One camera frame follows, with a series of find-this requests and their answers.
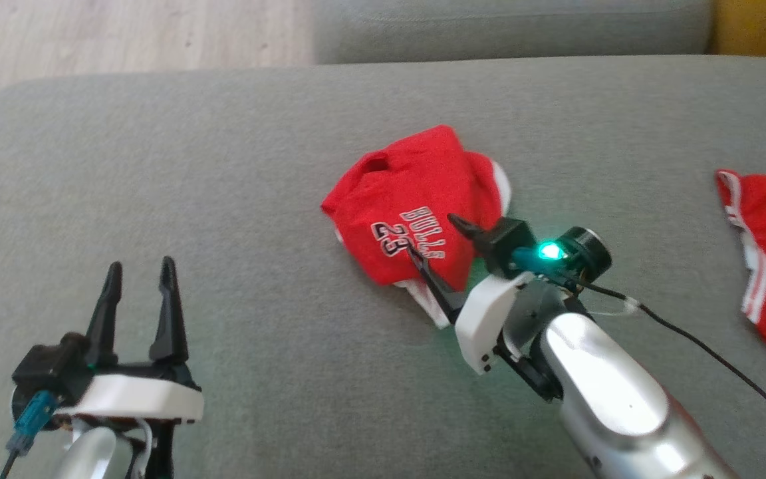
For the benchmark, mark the large grey sofa seat cushion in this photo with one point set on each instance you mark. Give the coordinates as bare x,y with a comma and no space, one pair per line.
223,166

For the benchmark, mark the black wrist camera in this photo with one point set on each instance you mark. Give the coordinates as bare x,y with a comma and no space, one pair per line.
509,239
47,369

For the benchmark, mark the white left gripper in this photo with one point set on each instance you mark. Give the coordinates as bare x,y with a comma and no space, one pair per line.
137,399

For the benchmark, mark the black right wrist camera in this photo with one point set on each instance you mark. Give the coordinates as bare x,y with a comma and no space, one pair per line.
509,239

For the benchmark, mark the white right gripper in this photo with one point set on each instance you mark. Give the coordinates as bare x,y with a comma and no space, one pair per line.
486,319

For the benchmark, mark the yellow sofa backrest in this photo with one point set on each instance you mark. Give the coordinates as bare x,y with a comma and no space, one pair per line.
762,26

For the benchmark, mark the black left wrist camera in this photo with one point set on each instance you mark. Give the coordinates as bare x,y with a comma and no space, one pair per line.
47,369

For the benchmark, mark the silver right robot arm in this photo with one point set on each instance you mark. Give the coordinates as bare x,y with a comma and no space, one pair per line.
602,386

